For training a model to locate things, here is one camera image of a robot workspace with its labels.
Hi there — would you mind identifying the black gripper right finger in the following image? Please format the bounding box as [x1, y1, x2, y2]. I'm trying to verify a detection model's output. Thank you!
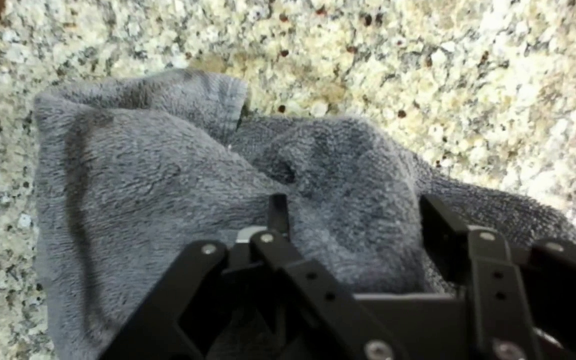
[417, 193, 576, 360]

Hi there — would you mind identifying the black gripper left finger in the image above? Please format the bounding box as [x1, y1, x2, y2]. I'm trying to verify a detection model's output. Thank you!
[97, 193, 405, 360]

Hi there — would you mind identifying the grey terry cloth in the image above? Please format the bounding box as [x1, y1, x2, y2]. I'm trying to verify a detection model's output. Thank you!
[32, 69, 576, 360]

